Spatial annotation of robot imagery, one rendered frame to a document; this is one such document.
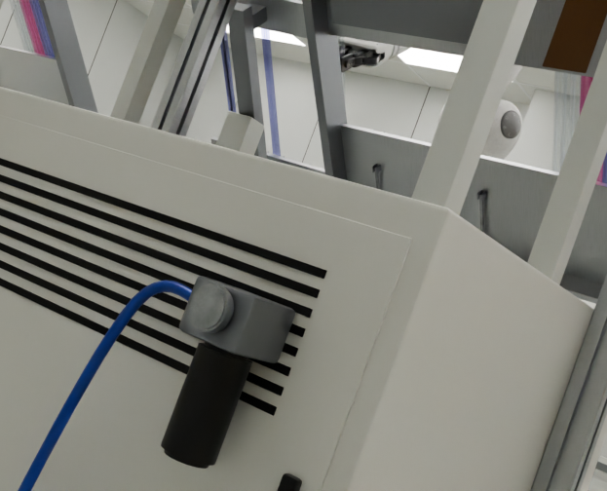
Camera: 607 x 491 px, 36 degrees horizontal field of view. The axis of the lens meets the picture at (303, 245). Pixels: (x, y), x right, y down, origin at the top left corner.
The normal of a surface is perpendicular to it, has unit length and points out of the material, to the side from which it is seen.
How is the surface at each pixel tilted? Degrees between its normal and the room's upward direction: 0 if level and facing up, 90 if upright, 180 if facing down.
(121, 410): 90
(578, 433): 90
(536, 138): 90
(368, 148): 136
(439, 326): 90
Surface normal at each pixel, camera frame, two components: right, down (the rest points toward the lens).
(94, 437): -0.52, -0.23
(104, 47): 0.78, 0.26
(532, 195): -0.61, 0.51
